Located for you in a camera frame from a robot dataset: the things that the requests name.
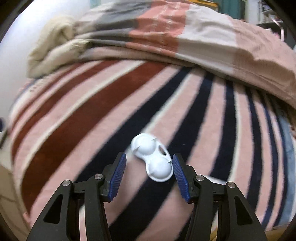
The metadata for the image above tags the white double-dome case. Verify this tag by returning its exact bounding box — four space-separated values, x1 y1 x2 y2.
130 133 174 182

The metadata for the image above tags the striped fleece blanket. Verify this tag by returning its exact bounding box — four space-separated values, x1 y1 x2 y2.
9 60 295 240

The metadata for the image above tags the cream fluffy blanket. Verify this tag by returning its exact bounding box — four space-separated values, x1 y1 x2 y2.
27 16 89 78

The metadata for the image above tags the pink grey patchwork duvet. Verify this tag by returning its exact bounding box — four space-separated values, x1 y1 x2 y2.
76 1 295 106

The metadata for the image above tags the teal curtain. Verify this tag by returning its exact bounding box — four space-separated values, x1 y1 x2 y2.
213 0 247 20

